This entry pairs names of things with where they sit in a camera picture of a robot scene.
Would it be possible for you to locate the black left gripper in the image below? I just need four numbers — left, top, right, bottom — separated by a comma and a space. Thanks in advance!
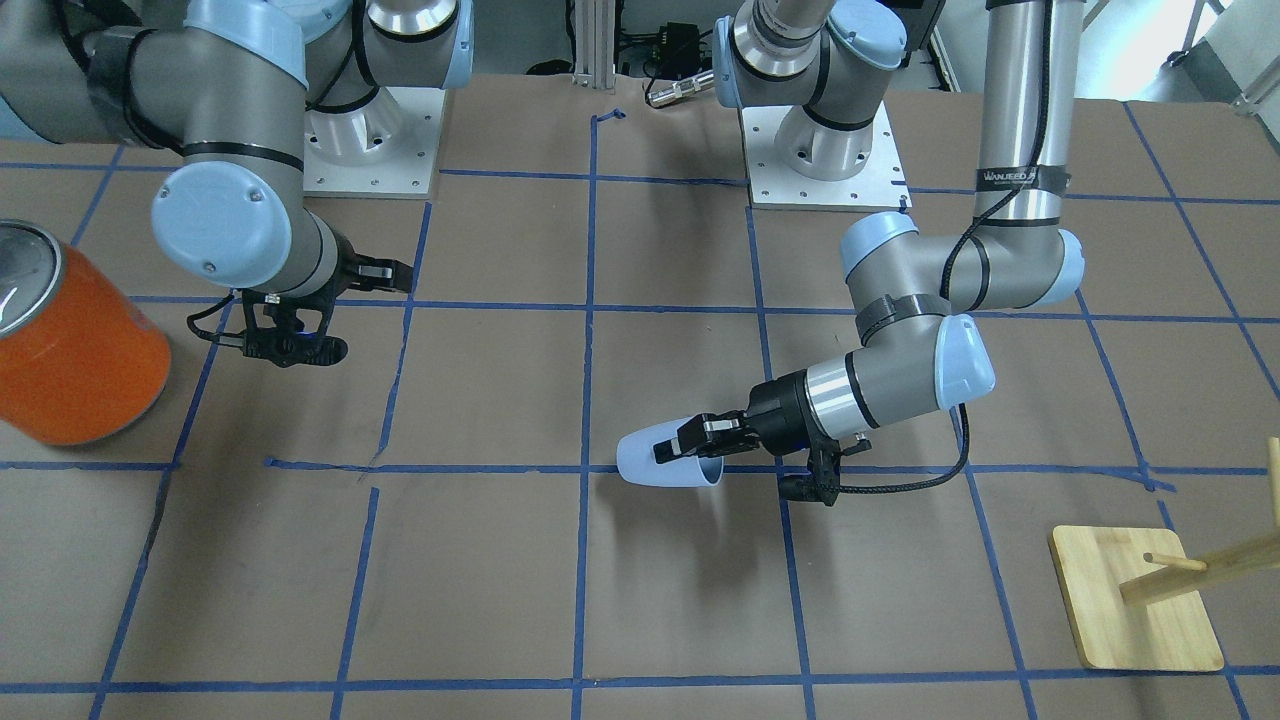
654, 378, 873, 506

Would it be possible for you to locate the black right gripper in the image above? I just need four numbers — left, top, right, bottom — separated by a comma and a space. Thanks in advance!
186, 240, 413, 368

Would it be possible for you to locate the light blue plastic cup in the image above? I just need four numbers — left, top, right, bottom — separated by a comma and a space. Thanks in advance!
614, 418, 723, 489

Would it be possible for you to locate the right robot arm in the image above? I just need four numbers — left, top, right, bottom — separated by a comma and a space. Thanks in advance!
3, 1, 474, 366

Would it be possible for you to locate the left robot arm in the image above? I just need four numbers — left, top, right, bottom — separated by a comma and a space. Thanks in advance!
616, 1, 1085, 505

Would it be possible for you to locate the wooden cup rack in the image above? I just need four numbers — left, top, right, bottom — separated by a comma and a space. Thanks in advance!
1046, 436, 1279, 673

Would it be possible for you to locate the orange can with silver lid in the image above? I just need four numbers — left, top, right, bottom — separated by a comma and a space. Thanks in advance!
1, 219, 172, 446

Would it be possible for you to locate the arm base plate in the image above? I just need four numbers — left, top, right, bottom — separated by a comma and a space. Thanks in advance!
303, 87, 448, 200
739, 102, 913, 213

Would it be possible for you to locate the aluminium frame post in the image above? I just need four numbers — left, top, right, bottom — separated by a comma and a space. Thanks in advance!
570, 0, 618, 94

